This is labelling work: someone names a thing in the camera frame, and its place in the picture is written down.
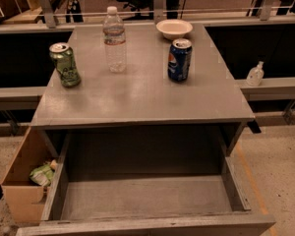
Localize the cardboard box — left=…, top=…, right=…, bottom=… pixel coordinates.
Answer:
left=2, top=128, right=57, bottom=223

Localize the hand sanitizer pump bottle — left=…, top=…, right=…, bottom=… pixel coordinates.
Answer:
left=246, top=61, right=264, bottom=87

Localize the blue Pepsi can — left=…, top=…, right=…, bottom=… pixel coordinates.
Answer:
left=167, top=38, right=193, bottom=82

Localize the grey metal railing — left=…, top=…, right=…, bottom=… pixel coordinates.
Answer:
left=0, top=0, right=295, bottom=26

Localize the white paper bowl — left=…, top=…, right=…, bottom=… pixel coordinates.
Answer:
left=156, top=19, right=193, bottom=40

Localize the open grey top drawer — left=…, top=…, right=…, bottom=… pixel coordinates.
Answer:
left=17, top=134, right=275, bottom=236

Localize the clear plastic water bottle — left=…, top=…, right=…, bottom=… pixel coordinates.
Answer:
left=103, top=6, right=127, bottom=73

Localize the green soda can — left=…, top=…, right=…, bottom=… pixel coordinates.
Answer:
left=49, top=42, right=81, bottom=88

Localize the green snack bag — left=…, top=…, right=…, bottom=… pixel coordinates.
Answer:
left=29, top=164, right=54, bottom=187

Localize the grey cabinet with top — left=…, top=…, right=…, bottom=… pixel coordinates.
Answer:
left=29, top=23, right=256, bottom=159

